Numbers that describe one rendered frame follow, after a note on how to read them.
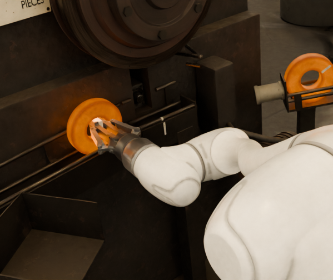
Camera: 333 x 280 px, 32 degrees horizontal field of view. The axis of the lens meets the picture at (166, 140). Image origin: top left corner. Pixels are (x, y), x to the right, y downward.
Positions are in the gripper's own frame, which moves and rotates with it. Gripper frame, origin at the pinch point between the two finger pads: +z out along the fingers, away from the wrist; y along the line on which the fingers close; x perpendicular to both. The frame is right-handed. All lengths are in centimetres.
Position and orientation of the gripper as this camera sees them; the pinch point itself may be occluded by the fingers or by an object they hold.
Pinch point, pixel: (94, 121)
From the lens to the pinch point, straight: 156.5
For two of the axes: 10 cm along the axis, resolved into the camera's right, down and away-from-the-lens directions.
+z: -5.9, -4.0, 7.0
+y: 8.1, -3.7, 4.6
